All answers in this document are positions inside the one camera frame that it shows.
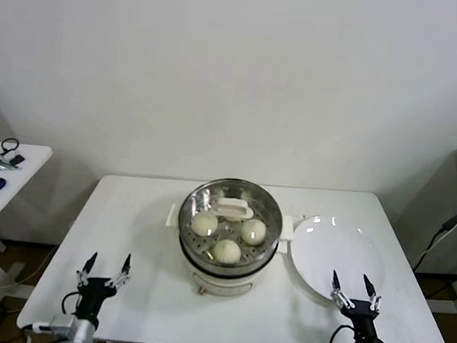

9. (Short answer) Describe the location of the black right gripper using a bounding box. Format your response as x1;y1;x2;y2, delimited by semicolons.
326;269;387;343

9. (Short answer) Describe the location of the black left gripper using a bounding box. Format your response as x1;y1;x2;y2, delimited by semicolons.
71;249;135;325

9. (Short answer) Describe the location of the glass lid with white handle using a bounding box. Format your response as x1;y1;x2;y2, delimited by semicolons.
178;177;283;269

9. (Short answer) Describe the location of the stainless steel steamer basket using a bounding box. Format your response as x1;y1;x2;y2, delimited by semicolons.
162;174;297;274

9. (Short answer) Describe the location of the white round plate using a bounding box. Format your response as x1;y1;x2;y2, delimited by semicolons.
287;213;390;309

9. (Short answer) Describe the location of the white side table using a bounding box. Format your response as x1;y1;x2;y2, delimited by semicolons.
0;142;54;301

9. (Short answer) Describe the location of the white electric cooker base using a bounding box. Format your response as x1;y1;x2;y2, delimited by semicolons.
188;269;256;301

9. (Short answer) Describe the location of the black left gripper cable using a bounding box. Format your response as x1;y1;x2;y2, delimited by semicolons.
60;289;84;316

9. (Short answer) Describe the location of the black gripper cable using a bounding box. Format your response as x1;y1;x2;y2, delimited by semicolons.
328;323;357;343
60;289;84;316

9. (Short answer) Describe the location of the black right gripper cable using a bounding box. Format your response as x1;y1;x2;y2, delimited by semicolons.
328;323;357;343

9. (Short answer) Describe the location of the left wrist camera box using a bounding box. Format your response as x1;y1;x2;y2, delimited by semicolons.
23;310;77;337

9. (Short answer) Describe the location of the black cable loop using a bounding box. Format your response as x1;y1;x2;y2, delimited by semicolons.
0;137;20;157

